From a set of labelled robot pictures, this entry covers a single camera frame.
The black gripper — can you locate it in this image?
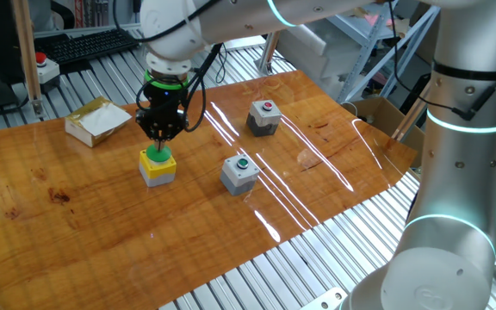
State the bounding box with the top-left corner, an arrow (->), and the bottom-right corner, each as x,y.
135,88 -> 189,152

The yellow box green mushroom button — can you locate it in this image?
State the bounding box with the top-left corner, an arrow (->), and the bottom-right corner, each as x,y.
139,144 -> 177,189

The grey box small green button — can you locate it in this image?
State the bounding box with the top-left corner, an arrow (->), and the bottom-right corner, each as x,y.
220,153 -> 261,197

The grey box small red button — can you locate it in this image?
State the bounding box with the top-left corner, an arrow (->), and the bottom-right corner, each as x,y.
246,100 -> 282,138

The open cardboard box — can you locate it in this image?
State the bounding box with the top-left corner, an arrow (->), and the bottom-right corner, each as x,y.
64,96 -> 133,148

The black keyboard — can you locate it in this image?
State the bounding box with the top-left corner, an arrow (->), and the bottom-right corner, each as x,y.
34,28 -> 140,65

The emergency stop button box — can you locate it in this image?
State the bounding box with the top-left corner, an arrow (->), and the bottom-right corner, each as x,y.
34,51 -> 62,94

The slanted wooden pole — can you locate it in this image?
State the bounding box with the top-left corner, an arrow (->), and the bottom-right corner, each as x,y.
392,81 -> 432,142

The grey metal shelf rack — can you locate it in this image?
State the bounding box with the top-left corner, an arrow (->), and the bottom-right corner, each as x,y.
325,0 -> 441,104

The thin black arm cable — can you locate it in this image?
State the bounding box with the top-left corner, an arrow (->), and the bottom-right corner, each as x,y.
135,42 -> 223,133

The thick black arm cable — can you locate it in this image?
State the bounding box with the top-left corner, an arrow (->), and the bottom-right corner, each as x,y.
112,0 -> 223,44

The aluminium base plate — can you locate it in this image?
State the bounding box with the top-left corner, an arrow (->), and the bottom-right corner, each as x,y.
299,286 -> 349,310

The black upper arm cable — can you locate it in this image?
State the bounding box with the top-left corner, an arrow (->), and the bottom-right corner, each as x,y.
387,0 -> 496,253

